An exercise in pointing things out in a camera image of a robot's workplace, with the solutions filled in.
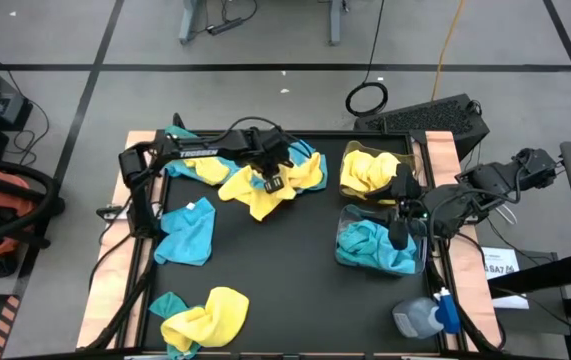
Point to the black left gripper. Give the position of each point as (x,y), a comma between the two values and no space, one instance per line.
(270,150)

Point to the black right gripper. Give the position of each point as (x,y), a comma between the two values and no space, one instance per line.
(440,212)

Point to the large yellow microfiber towel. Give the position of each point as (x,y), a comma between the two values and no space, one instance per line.
(260,202)

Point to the large blue microfiber towel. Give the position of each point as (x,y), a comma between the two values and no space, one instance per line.
(380,257)

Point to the blue towel with white tag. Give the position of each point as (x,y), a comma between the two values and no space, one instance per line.
(185,235)

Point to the teal microfiber towel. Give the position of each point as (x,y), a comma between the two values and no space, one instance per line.
(167,305)

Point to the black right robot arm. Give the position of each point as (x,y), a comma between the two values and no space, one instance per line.
(505,175)

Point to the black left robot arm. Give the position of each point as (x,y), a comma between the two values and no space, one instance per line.
(205,150)

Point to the white paper sheet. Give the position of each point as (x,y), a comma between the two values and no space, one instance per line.
(502,260)

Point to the grey bottle with blue cap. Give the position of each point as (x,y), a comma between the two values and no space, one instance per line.
(415,320)

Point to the wooden board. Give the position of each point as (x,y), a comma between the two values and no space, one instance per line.
(475,300)
(115,300)

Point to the black desk support beam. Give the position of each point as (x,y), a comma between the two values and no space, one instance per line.
(540,277)

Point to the black power strip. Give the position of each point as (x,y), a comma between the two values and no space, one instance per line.
(225,26)

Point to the grey desk leg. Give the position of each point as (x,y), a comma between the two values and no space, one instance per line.
(335,25)
(190,25)

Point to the black aluminium table frame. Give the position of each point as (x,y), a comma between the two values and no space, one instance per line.
(325,133)

